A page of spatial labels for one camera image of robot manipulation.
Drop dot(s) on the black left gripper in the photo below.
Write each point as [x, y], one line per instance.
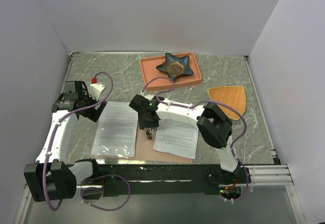
[93, 114]

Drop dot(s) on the orange woven rattan basket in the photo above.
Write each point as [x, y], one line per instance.
[233, 96]

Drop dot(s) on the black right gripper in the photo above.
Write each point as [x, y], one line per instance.
[143, 124]

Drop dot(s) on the aluminium frame rail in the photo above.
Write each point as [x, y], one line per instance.
[269, 175]

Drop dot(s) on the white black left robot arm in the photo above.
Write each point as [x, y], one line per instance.
[65, 115]

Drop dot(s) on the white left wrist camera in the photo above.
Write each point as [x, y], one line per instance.
[95, 89]

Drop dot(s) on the printed white paper sheet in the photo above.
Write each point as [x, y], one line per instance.
[116, 131]

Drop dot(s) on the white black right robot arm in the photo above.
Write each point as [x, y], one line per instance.
[212, 123]

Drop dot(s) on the dark blue star dish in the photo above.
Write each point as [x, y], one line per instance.
[175, 66]

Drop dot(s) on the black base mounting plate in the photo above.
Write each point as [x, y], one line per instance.
[136, 179]

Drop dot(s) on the orange rectangular tray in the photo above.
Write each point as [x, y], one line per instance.
[155, 80]

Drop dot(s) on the metal folder clip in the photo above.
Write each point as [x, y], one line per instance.
[149, 133]

